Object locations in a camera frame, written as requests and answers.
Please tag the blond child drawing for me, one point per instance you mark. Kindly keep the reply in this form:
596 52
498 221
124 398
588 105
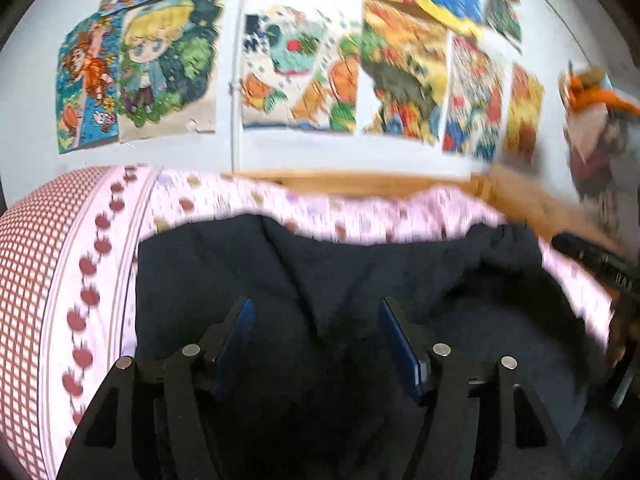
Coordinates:
165 70

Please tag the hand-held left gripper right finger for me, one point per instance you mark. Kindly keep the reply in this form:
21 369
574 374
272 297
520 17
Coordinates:
402 350

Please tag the black padded jacket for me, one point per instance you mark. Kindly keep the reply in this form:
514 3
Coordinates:
325 270

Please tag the white wall pipe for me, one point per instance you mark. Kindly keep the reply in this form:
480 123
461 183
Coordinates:
239 150

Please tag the red-haired boy drawing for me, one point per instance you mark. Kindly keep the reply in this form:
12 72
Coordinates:
502 5

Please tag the turtles and ship drawing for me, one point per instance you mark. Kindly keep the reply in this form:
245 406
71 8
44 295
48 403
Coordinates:
300 65

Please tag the pink apple print quilt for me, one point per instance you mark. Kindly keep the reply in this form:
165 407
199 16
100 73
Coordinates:
100 280

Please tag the orange-haired girl blue drawing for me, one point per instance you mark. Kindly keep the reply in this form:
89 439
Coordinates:
87 85

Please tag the wooden bed headboard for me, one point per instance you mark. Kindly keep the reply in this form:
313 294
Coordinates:
525 200

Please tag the landscape drawing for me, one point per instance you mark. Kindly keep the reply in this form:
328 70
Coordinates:
405 70

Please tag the city buildings drawing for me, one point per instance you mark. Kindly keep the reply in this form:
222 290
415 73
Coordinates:
472 100

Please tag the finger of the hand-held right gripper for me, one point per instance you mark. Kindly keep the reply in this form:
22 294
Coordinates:
575 246

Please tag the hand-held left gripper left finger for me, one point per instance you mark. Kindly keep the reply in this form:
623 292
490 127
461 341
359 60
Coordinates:
232 345

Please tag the yellow bear drawing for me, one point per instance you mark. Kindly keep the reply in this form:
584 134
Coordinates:
522 115

